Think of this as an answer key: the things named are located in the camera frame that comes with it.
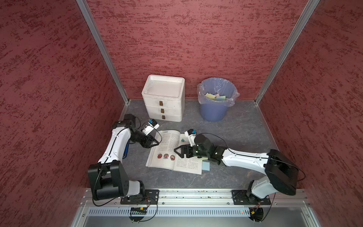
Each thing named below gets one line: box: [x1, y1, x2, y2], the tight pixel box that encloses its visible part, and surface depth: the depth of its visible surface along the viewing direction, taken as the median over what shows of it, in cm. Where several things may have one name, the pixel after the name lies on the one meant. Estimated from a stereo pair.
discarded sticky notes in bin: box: [205, 92, 227, 101], surface depth 107 cm
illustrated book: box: [145, 129, 208, 175], surface depth 87 cm
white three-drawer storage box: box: [141, 74, 186, 123], surface depth 97 cm
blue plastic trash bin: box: [197, 77, 241, 122], surface depth 100 cm
